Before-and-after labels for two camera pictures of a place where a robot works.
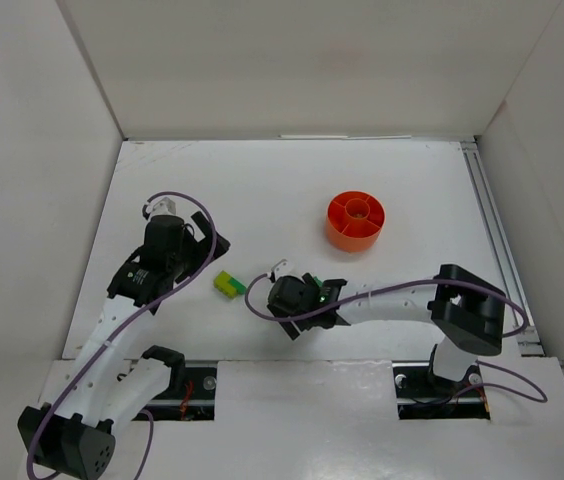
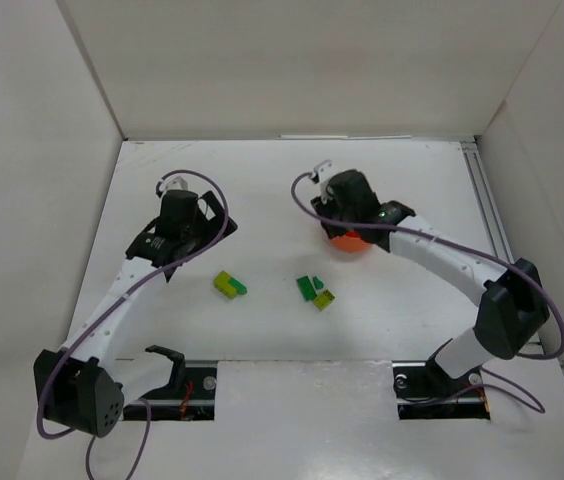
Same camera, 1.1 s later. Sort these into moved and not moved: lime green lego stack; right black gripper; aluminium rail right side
Moved: right black gripper
Not moved: lime green lego stack; aluminium rail right side
